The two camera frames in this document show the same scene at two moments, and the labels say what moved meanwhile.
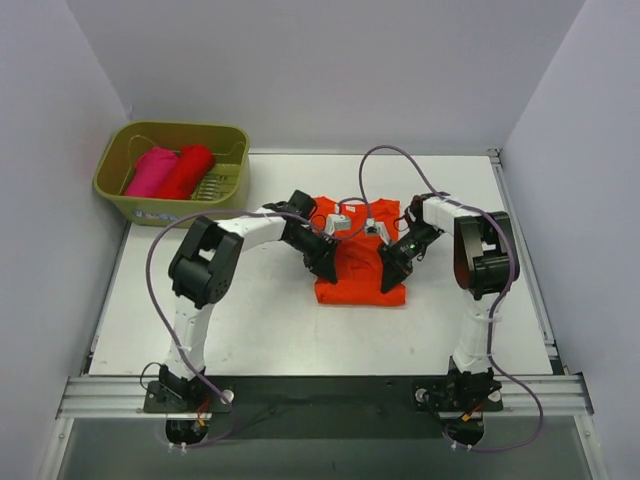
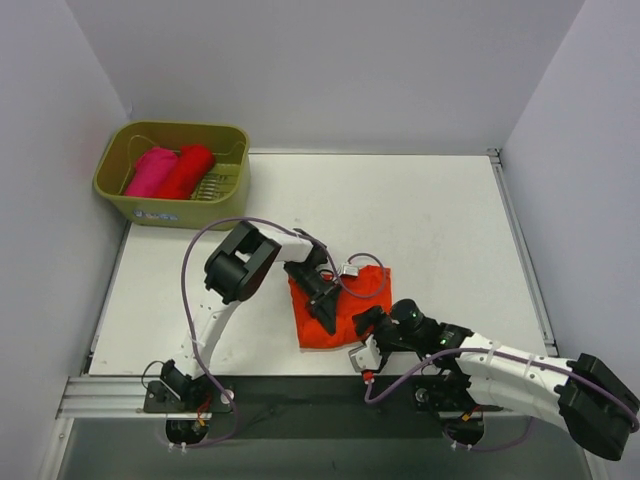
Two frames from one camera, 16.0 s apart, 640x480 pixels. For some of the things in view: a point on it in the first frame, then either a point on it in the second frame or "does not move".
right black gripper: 396,256 -> 379,325
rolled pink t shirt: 150,171 does not move
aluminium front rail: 123,397 does not move
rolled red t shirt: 192,163 does not move
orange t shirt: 358,263 -> 372,287
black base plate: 326,407 does not move
